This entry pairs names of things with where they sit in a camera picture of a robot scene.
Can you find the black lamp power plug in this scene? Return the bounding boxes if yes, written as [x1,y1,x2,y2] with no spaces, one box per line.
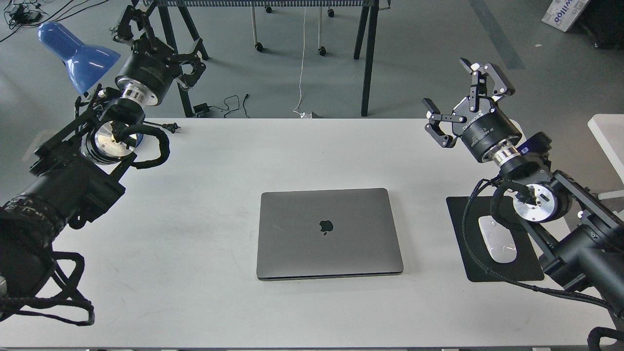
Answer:
[143,121,181,134]

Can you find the black power adapter with cable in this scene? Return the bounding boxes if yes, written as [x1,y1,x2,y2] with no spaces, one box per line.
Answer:
[192,94,250,118]

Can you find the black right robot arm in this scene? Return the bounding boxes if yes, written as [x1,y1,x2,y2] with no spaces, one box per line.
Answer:
[423,58,624,319]

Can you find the white side table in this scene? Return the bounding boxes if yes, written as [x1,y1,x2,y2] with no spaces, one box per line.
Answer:
[588,115,624,215]

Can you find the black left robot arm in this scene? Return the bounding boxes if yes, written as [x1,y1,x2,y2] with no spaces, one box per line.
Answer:
[1,0,209,326]

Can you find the cardboard box with print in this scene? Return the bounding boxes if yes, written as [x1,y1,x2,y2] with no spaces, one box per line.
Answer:
[541,0,590,33]

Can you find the grey laptop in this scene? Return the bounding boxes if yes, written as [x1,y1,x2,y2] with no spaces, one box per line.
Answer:
[256,188,404,281]

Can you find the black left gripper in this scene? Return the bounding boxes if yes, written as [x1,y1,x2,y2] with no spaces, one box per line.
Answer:
[111,5,206,106]

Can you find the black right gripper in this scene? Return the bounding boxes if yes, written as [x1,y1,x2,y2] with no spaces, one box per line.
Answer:
[422,58,523,163]

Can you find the black trestle table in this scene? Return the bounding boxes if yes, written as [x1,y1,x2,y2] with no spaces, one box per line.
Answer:
[143,0,381,117]

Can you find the white hanging cable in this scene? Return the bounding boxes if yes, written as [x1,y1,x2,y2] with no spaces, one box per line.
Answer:
[292,7,323,119]

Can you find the black cables on floor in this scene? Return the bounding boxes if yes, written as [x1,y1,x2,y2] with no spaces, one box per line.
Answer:
[0,0,113,43]

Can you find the white rolling cart frame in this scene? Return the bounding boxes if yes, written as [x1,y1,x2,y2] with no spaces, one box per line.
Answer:
[251,5,337,56]

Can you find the white computer mouse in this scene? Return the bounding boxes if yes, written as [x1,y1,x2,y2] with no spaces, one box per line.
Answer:
[478,215,517,264]

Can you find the blue desk lamp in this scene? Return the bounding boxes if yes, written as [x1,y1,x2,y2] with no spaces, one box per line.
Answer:
[38,21,145,152]

